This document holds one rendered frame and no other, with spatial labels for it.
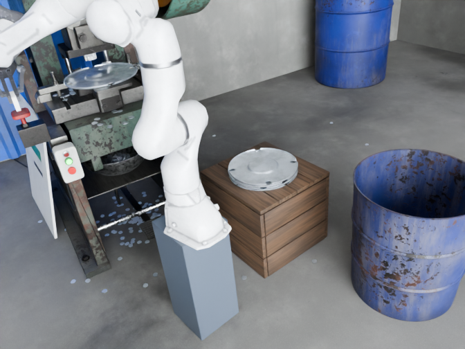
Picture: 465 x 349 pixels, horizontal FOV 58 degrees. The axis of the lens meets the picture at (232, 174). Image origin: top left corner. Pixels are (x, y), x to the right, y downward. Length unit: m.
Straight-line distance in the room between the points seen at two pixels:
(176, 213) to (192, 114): 0.31
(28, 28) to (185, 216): 0.65
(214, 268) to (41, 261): 0.99
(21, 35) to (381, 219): 1.15
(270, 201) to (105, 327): 0.79
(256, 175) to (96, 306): 0.83
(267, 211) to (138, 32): 0.82
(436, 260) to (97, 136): 1.29
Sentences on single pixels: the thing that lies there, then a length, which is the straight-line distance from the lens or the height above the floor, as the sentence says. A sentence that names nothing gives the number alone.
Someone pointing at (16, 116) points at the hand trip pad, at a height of 0.76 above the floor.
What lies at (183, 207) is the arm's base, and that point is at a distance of 1.28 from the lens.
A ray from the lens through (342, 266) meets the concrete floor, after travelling 1.85.
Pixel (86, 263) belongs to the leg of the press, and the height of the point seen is 0.03.
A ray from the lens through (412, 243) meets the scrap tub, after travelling 1.43.
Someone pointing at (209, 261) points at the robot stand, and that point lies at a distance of 1.41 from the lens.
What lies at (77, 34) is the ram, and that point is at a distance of 1.77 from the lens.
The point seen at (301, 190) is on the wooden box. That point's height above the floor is 0.34.
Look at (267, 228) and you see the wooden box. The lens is 1.62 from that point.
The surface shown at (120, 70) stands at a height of 0.78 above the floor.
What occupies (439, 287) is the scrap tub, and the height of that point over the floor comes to 0.17.
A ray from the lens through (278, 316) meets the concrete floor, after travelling 1.66.
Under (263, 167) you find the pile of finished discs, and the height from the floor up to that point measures 0.38.
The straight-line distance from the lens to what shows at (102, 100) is 1.77.
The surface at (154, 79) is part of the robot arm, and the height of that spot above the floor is 0.95.
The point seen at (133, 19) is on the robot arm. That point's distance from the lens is 1.08.
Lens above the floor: 1.29
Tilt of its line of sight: 32 degrees down
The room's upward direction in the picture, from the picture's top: 6 degrees counter-clockwise
